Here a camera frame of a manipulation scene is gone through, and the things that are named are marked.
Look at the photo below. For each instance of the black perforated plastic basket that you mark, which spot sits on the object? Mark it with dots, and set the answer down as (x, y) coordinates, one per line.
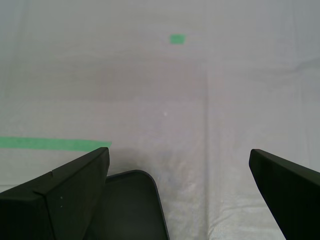
(132, 207)

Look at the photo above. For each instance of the long green tape strip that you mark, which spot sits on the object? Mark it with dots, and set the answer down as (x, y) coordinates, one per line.
(50, 143)

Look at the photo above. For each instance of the white table cloth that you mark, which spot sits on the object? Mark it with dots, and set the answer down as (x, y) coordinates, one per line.
(175, 100)

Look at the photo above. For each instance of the small green tape mark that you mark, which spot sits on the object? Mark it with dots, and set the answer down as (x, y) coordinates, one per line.
(177, 39)

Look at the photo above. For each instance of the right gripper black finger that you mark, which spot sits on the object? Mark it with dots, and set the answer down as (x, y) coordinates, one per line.
(37, 212)
(295, 195)

